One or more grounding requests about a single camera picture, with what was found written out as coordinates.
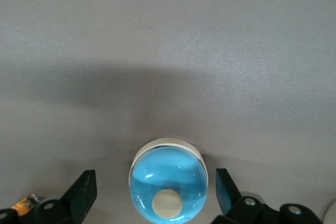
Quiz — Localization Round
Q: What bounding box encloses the blue bell cream button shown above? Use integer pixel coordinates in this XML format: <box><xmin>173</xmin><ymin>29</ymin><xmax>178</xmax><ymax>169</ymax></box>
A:
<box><xmin>128</xmin><ymin>137</ymin><xmax>209</xmax><ymax>224</ymax></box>
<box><xmin>324</xmin><ymin>200</ymin><xmax>336</xmax><ymax>224</ymax></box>

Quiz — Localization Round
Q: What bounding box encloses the brown table mat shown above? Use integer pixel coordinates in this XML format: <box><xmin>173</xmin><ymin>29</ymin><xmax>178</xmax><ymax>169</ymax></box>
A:
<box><xmin>0</xmin><ymin>0</ymin><xmax>336</xmax><ymax>224</ymax></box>

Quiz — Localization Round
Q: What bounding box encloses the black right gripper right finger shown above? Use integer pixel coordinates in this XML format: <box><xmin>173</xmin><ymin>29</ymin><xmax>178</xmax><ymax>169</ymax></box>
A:
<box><xmin>212</xmin><ymin>168</ymin><xmax>322</xmax><ymax>224</ymax></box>

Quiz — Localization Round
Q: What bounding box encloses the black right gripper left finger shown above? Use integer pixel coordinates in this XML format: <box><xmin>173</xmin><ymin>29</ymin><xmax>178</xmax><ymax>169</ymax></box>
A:
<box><xmin>0</xmin><ymin>169</ymin><xmax>98</xmax><ymax>224</ymax></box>

